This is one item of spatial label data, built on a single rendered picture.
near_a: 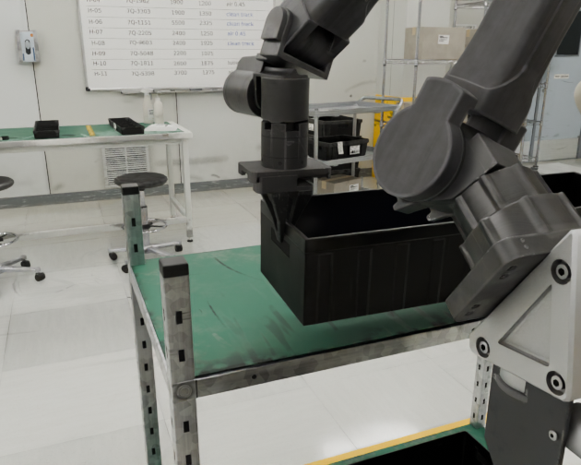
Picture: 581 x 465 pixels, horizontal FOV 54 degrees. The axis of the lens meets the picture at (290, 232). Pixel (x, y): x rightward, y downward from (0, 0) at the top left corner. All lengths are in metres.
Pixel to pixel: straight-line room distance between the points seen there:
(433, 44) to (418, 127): 4.49
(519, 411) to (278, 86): 0.43
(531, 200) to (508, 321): 0.09
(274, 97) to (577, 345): 0.42
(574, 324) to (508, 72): 0.20
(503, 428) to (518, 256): 0.32
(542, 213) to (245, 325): 0.52
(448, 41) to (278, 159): 4.39
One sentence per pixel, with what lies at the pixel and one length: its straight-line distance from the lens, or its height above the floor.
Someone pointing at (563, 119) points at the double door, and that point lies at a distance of 8.09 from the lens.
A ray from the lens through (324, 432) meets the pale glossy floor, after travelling 2.21.
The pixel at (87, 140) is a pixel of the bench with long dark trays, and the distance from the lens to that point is 3.95.
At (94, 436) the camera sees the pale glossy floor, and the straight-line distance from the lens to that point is 2.30.
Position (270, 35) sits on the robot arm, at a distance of 0.67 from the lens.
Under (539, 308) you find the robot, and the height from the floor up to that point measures 1.17.
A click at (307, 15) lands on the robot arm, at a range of 0.65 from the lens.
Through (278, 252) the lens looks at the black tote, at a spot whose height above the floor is 1.08.
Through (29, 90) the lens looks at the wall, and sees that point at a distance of 5.49.
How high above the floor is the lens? 1.33
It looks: 18 degrees down
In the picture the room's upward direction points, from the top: straight up
